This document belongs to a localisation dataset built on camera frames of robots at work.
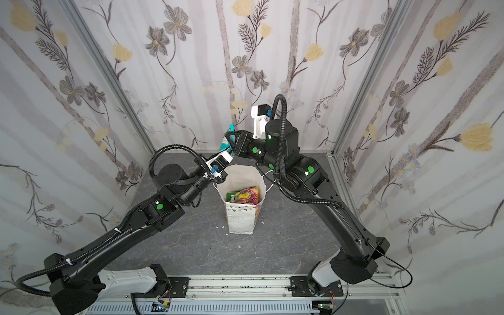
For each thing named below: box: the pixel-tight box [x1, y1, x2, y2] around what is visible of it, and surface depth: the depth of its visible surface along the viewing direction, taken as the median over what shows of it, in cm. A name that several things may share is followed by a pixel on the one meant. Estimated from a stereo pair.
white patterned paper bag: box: [215, 164, 267, 235], surface depth 78 cm
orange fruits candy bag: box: [234, 185, 260, 206], surface depth 84 cm
